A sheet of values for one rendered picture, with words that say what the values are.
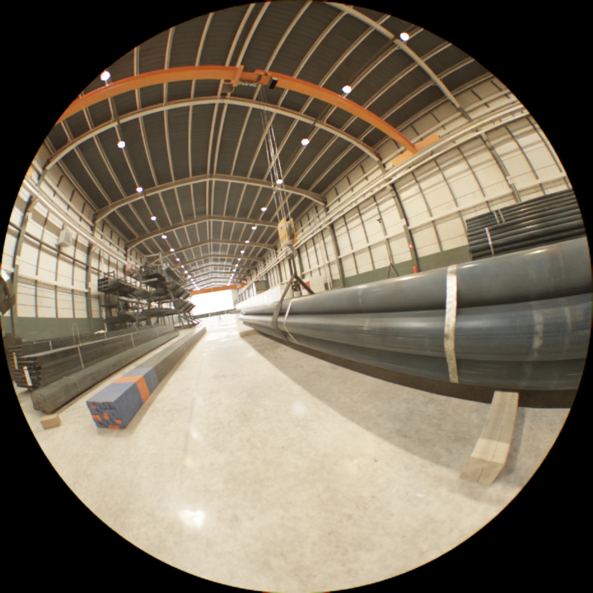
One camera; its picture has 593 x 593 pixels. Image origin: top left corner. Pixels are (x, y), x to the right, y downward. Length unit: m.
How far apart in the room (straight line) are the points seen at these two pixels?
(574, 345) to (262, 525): 0.83
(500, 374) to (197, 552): 0.91
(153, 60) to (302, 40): 5.46
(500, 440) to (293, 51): 9.88
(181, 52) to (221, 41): 1.49
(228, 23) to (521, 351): 9.76
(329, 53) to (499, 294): 9.56
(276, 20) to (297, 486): 10.02
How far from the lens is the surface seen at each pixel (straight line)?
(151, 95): 10.22
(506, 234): 1.76
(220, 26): 9.47
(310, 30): 9.51
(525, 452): 0.74
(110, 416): 1.22
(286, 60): 9.63
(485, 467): 0.57
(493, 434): 0.61
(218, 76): 5.91
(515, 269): 0.63
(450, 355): 0.63
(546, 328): 0.58
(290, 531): 0.55
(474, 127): 9.92
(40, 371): 2.11
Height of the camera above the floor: 0.51
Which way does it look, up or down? 1 degrees up
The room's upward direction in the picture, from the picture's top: 10 degrees counter-clockwise
